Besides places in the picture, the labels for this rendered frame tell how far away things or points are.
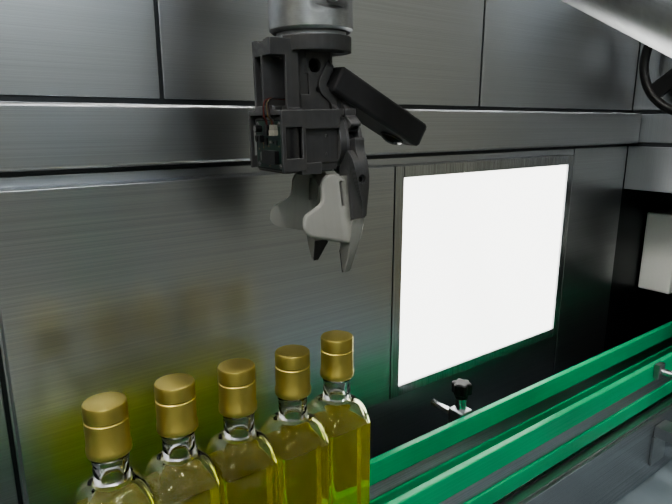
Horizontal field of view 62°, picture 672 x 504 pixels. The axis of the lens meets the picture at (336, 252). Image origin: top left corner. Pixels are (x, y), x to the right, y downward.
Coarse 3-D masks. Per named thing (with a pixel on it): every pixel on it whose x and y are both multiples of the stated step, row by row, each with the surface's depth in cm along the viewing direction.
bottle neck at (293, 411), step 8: (280, 400) 54; (288, 400) 54; (296, 400) 54; (304, 400) 54; (280, 408) 55; (288, 408) 54; (296, 408) 54; (304, 408) 55; (280, 416) 55; (288, 416) 54; (296, 416) 54; (304, 416) 55
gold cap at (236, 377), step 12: (228, 360) 52; (240, 360) 52; (228, 372) 49; (240, 372) 49; (252, 372) 50; (228, 384) 50; (240, 384) 50; (252, 384) 51; (228, 396) 50; (240, 396) 50; (252, 396) 51; (228, 408) 50; (240, 408) 50; (252, 408) 51
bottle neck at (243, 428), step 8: (248, 416) 51; (224, 424) 51; (232, 424) 51; (240, 424) 51; (248, 424) 51; (224, 432) 52; (232, 432) 51; (240, 432) 51; (248, 432) 51; (240, 440) 51
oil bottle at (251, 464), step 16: (256, 432) 53; (208, 448) 52; (224, 448) 51; (240, 448) 51; (256, 448) 51; (272, 448) 52; (224, 464) 50; (240, 464) 50; (256, 464) 51; (272, 464) 52; (224, 480) 50; (240, 480) 50; (256, 480) 51; (272, 480) 52; (224, 496) 50; (240, 496) 50; (256, 496) 51; (272, 496) 53
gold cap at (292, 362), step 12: (288, 348) 55; (300, 348) 55; (276, 360) 53; (288, 360) 52; (300, 360) 53; (276, 372) 54; (288, 372) 53; (300, 372) 53; (276, 384) 54; (288, 384) 53; (300, 384) 53; (288, 396) 53; (300, 396) 53
